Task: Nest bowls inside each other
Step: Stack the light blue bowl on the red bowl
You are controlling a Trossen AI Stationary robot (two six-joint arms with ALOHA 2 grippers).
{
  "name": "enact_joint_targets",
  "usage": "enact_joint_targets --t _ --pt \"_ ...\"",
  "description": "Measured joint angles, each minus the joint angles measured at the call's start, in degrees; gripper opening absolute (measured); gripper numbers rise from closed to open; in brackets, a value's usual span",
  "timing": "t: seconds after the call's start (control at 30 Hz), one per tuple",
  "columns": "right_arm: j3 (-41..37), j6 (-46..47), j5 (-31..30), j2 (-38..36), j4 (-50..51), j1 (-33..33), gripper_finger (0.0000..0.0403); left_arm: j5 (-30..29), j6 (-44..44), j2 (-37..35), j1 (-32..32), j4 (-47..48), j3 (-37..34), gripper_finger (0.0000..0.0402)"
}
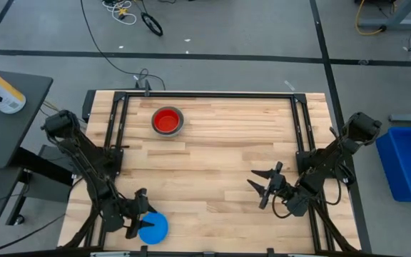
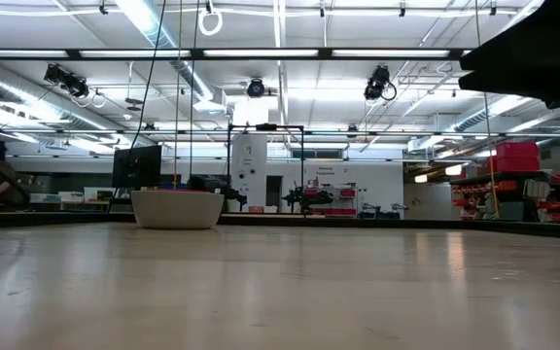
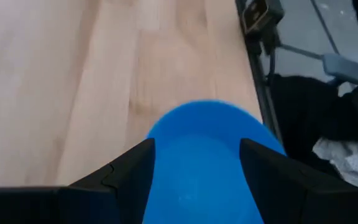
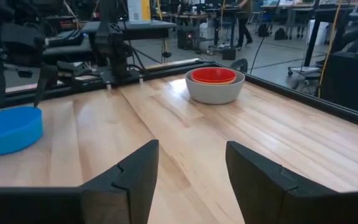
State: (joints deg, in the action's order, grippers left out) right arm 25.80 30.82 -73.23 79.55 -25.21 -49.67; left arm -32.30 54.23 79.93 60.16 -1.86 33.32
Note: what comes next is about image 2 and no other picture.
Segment grey bowl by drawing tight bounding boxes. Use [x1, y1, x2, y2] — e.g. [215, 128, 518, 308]
[130, 190, 226, 230]

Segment shelf rack with red bins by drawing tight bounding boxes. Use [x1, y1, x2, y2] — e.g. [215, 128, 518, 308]
[448, 140, 560, 225]

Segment small shelf with red bins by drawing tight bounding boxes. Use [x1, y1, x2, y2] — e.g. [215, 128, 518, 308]
[303, 182, 359, 217]

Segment black ceiling-mounted device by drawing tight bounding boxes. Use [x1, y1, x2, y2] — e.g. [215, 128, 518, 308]
[363, 64, 399, 104]
[43, 62, 91, 100]

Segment black monitor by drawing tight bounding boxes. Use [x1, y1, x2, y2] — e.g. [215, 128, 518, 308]
[111, 144, 163, 191]

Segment hanging yellow cable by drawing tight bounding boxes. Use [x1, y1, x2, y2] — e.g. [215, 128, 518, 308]
[472, 0, 501, 221]

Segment black aluminium table frame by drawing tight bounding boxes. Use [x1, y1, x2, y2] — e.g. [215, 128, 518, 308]
[0, 47, 560, 241]

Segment black overhead camera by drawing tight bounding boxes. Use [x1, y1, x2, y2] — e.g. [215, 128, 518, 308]
[246, 77, 267, 100]

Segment white cable loop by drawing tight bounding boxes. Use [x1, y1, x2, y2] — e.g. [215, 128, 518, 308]
[197, 6, 225, 38]

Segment hanging black cable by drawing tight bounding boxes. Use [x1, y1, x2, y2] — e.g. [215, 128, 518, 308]
[127, 0, 168, 150]

